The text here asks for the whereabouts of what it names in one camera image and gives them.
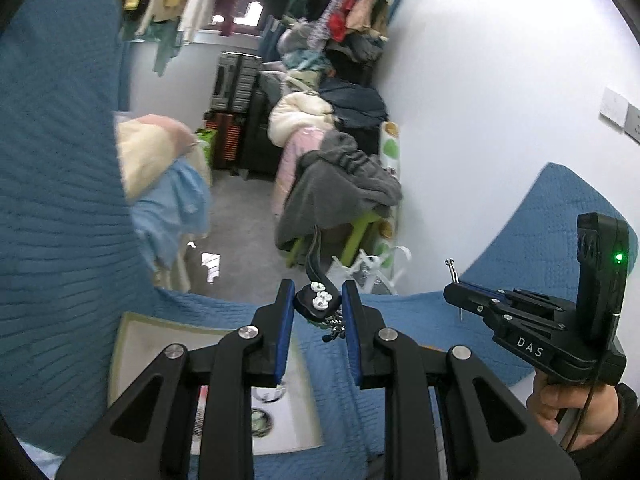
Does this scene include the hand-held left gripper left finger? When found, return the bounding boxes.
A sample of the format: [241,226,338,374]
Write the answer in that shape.
[55,279,297,480]

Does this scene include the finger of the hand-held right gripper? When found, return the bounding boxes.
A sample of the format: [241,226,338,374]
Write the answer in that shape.
[443,281,508,327]

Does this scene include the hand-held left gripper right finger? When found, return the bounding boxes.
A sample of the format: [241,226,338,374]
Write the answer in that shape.
[341,280,583,480]

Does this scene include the thin metal hairpin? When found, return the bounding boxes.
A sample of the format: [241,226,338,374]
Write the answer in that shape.
[444,258,464,321]

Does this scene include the black flower hair clip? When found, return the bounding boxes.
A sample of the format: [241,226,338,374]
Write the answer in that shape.
[294,226,349,344]

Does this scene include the person's right forearm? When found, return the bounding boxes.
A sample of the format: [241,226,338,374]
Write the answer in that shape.
[564,382,640,480]

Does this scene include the person's right hand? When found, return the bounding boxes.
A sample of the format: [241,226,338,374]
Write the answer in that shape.
[525,372,621,452]

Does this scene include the green round pendant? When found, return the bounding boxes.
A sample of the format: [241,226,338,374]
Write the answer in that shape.
[250,407,275,436]

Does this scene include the green plastic stool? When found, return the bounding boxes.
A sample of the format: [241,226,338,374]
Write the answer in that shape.
[286,210,397,274]

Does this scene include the grey fleece blanket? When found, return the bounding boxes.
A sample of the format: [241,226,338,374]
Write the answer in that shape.
[275,132,404,252]

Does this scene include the rolled dotted mat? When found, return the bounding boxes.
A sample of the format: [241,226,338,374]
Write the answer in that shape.
[375,121,404,282]

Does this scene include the light blue bed sheet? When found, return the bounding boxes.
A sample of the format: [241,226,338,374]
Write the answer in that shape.
[131,159,212,267]

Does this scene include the pink garment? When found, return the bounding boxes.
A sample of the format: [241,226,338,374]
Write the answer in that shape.
[272,127,332,217]

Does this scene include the black suitcase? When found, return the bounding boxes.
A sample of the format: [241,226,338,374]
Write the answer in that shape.
[240,87,282,177]

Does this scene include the red striped suitcase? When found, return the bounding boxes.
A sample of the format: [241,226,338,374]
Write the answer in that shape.
[205,112,251,169]

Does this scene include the green shopping bag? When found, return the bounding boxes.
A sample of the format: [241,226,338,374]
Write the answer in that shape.
[195,127,219,162]

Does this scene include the white puffy jacket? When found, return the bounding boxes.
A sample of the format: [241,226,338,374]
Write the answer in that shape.
[267,91,337,147]

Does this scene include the dark blue garment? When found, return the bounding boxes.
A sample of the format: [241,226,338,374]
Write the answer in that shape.
[317,82,389,129]

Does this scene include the beige pink pillow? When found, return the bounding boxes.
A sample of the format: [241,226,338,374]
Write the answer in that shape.
[115,114,197,197]

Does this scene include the grey ribbed suitcase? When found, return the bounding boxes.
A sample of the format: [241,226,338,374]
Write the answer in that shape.
[210,51,264,114]

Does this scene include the blue quilted blanket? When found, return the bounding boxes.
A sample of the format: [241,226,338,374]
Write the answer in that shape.
[0,0,632,480]

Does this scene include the pile of clothes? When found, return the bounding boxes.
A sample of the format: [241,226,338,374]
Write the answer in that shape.
[277,25,387,92]

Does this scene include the hanging small garments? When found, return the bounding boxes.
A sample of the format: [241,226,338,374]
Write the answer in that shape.
[320,0,392,42]

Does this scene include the teal hanging garment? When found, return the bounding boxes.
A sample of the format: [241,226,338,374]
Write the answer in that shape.
[122,19,187,79]

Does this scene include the window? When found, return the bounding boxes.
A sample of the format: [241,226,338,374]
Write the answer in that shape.
[192,0,267,39]

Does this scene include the white shirt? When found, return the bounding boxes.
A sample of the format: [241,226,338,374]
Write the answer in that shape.
[177,0,227,44]

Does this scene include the black cable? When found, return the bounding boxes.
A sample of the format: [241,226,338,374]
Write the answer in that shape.
[565,310,624,453]

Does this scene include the white wall socket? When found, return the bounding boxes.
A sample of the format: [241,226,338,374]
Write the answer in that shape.
[622,105,640,147]

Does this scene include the white wall switch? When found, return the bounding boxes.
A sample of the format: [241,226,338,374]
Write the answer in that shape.
[600,86,630,129]

